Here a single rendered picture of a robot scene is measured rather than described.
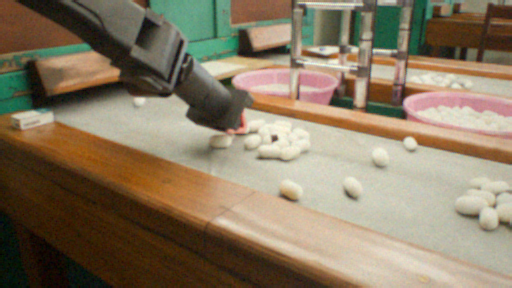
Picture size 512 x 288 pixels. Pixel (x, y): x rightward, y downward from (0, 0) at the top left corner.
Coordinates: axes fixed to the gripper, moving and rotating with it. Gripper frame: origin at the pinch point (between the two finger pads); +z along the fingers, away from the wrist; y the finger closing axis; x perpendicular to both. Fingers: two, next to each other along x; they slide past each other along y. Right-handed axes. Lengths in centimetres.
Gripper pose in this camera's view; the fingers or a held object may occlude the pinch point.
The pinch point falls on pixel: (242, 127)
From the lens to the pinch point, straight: 72.1
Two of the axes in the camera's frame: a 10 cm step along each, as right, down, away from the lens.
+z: 4.4, 3.9, 8.1
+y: -8.2, -2.0, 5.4
